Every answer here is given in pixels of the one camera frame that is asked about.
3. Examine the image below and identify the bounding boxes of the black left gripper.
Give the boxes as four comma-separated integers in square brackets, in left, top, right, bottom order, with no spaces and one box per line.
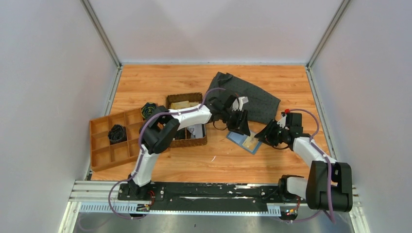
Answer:
[220,108,250,136]

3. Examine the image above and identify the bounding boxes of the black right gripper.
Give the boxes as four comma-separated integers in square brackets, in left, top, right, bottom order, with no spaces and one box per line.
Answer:
[255,119,290,147]

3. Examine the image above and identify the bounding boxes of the teal leather card holder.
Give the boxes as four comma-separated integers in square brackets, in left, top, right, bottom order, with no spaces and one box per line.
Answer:
[226,131,262,154]

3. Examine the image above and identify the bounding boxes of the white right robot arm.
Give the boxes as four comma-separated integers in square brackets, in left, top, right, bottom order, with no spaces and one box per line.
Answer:
[255,109,353,213]

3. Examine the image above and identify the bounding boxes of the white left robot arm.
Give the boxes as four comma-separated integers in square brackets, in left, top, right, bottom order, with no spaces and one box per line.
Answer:
[127,94,251,200]

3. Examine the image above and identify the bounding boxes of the dark grey dotted cloth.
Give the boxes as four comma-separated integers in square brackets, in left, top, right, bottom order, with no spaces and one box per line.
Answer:
[209,72,280,124]

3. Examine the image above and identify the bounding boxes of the woven wicker basket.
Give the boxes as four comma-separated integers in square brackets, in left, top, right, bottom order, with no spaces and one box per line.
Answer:
[166,92,207,148]

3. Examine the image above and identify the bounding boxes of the black rolled tie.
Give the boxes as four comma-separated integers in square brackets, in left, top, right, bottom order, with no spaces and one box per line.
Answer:
[107,124,127,145]

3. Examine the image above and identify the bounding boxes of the wooden compartment tray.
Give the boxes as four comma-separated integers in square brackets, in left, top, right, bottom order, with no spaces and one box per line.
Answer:
[89,102,157,172]

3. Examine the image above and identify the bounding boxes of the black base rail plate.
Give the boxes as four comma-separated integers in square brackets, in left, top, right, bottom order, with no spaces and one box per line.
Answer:
[117,182,304,213]

